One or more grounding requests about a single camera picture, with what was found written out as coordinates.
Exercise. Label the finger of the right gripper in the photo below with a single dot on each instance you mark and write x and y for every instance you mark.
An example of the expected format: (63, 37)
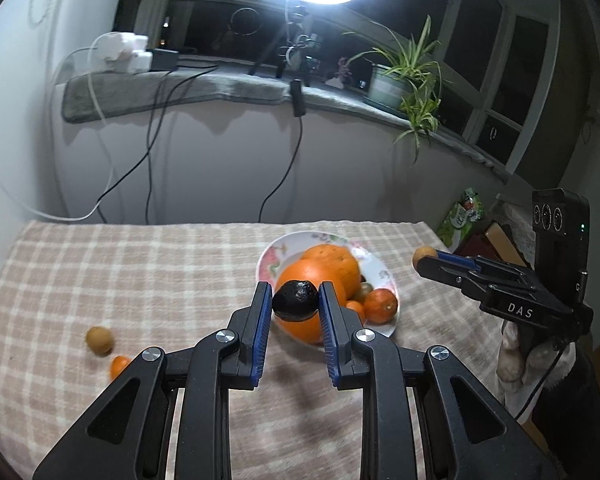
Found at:
(460, 277)
(459, 262)

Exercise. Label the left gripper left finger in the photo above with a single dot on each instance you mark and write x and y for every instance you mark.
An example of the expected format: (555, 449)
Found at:
(163, 398)

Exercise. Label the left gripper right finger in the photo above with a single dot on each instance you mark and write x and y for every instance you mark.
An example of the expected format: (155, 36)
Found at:
(423, 408)

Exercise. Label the brown longan fruit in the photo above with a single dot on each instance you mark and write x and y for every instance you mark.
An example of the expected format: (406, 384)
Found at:
(423, 252)
(100, 340)

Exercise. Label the small tangerine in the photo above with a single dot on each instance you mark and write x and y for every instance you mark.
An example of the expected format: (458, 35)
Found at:
(117, 366)

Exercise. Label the tangerine with stem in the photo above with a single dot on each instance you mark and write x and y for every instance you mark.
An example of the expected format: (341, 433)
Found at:
(380, 306)

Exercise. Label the green brown kiwi fruit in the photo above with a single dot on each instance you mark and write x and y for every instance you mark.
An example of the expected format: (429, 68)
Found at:
(363, 291)

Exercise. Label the large rough orange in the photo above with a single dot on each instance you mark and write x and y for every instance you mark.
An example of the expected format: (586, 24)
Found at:
(341, 262)

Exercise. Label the large smooth orange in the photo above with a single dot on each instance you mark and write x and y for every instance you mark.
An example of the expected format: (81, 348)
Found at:
(309, 331)

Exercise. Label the dark plum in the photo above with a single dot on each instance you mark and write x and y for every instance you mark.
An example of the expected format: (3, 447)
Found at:
(296, 301)

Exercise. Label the floral white plate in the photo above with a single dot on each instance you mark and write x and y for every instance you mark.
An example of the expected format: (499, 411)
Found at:
(362, 281)

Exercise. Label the medium tangerine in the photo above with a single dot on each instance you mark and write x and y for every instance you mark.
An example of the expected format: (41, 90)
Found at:
(358, 308)

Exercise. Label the gloved right hand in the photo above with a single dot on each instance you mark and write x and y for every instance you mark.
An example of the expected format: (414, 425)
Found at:
(520, 379)

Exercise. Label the red boxes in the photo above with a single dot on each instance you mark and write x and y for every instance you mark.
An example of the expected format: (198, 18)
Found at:
(489, 239)

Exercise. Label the green carton box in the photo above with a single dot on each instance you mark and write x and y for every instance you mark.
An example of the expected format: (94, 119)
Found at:
(460, 219)

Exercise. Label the checked pink tablecloth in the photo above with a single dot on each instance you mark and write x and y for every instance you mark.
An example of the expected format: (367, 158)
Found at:
(165, 286)

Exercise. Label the potted spider plant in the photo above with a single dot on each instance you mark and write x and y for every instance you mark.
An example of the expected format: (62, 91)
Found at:
(408, 64)

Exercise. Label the black tripod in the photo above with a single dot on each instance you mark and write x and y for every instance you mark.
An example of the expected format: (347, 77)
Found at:
(293, 45)

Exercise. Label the black power adapter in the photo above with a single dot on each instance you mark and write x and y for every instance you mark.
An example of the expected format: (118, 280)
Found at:
(163, 60)

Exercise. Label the white power strip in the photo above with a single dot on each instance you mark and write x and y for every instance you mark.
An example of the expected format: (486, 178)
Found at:
(123, 52)

